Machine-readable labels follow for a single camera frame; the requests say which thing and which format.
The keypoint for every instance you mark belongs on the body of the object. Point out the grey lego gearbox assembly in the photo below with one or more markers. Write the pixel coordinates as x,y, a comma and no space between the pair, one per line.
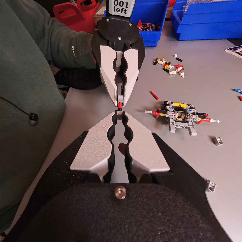
181,119

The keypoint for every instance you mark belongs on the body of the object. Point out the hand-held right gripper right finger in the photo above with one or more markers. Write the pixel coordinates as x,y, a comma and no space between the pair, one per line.
147,149

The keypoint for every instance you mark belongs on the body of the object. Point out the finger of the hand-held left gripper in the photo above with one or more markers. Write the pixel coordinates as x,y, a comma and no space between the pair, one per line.
106,66
132,66

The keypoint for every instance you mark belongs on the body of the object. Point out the lego instruction booklet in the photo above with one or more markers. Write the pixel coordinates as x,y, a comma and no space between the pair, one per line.
235,51

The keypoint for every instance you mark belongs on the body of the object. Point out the red plastic basket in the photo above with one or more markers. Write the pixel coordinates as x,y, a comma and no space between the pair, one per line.
70,18
88,4

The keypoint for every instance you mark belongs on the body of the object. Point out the person's green hoodie torso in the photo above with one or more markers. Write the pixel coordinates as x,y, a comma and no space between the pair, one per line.
24,113

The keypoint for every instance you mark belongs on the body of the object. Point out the stacked blue storage bins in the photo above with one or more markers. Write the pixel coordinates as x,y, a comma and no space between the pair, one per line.
208,20

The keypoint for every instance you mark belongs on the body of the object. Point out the heap of mixed lego parts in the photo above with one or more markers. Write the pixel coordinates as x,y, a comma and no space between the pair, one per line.
148,26

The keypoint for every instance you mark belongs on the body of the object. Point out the red lego axle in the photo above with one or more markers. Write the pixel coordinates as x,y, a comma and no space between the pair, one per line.
154,95
120,105

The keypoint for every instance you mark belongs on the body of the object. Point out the person's left forearm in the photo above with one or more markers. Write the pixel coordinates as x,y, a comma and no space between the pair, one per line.
70,43

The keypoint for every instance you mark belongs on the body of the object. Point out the pile of colourful lego pins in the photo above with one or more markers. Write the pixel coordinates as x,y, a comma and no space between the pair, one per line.
238,90

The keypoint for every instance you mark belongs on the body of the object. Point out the pile of small lego pieces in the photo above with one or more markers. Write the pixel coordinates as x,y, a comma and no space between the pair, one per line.
170,66

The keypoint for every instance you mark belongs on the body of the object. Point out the person's right hand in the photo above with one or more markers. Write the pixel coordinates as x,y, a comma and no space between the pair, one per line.
122,148

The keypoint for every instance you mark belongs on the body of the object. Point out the blue parts bin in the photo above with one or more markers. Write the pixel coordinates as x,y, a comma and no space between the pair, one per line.
149,11

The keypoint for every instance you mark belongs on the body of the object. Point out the black mesh chair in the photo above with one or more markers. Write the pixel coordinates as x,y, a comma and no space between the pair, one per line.
79,79

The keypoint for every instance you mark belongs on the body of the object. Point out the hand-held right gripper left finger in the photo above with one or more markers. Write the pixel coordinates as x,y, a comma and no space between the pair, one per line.
92,149

